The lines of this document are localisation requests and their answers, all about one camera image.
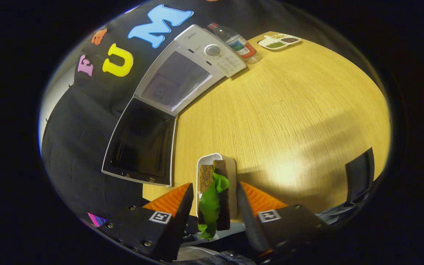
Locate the white microwave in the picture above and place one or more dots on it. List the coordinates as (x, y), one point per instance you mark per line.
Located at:
(197, 48)

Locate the black chair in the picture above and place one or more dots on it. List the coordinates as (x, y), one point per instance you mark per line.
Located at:
(359, 176)

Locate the sandwich with green lettuce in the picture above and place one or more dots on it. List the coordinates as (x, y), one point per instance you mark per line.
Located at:
(212, 206)

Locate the white divided dish of beans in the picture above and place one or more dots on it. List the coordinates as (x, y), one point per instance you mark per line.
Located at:
(278, 41)

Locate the white rectangular tray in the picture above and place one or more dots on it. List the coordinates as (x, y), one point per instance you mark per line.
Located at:
(205, 160)

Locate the clear plastic bottle red label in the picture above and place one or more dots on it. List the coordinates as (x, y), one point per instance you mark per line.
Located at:
(239, 46)

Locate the pink packet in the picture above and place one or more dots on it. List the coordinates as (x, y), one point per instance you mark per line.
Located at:
(96, 219)

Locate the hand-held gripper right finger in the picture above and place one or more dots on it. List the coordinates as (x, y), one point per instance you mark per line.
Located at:
(248, 221)

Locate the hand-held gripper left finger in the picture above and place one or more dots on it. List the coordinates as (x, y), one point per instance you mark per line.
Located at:
(182, 217)

